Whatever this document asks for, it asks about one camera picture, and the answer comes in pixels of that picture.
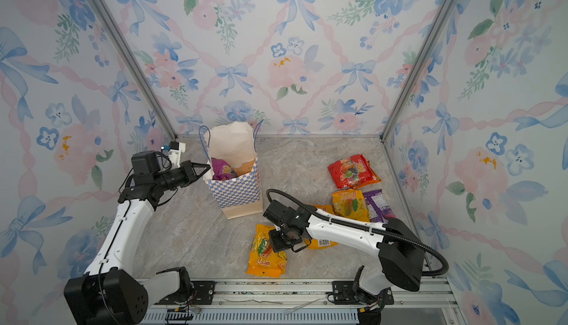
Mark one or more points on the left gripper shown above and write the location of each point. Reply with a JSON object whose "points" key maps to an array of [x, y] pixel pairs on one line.
{"points": [[189, 170]]}

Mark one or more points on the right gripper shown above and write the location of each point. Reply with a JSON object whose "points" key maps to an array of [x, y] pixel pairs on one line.
{"points": [[276, 244]]}

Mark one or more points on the purple grape candy bag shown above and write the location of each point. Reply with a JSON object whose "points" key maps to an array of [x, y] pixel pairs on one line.
{"points": [[222, 171]]}

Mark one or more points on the yellow mango candy bag top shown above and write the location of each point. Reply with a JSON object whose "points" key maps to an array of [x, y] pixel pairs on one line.
{"points": [[263, 261]]}

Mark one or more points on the yellow mango candy bag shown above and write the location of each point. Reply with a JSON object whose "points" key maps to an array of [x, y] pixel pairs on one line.
{"points": [[321, 244], [350, 204], [263, 261]]}

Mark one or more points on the blue checkered paper bag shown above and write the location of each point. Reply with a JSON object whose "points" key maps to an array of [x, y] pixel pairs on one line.
{"points": [[236, 144]]}

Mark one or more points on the orange kraft snack pouch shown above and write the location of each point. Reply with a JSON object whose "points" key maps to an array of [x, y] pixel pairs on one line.
{"points": [[245, 168]]}

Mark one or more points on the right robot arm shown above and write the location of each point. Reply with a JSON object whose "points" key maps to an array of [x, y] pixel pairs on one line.
{"points": [[399, 252]]}

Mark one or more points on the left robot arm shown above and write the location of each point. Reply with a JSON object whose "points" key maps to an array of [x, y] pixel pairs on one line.
{"points": [[107, 293]]}

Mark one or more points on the yellow mango candy bag front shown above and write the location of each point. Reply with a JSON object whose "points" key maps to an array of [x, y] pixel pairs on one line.
{"points": [[321, 244]]}

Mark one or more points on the yellow mango candy bag right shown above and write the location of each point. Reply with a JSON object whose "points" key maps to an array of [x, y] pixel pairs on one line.
{"points": [[350, 204]]}

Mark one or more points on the red fruit candy bag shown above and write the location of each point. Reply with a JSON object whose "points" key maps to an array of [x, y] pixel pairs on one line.
{"points": [[353, 173]]}

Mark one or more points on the purple small snack packet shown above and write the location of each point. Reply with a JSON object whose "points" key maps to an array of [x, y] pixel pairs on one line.
{"points": [[378, 208]]}

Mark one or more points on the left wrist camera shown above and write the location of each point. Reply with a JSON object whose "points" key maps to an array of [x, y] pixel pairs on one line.
{"points": [[174, 151]]}

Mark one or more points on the left aluminium corner post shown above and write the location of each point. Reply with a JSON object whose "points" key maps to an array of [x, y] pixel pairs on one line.
{"points": [[126, 54]]}

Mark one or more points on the aluminium corner post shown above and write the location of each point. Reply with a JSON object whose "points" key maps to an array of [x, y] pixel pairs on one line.
{"points": [[423, 55], [126, 54]]}

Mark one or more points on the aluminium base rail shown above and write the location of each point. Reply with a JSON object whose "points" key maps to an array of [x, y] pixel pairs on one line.
{"points": [[307, 301]]}

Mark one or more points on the right aluminium corner post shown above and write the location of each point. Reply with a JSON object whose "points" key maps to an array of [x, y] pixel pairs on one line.
{"points": [[423, 55]]}

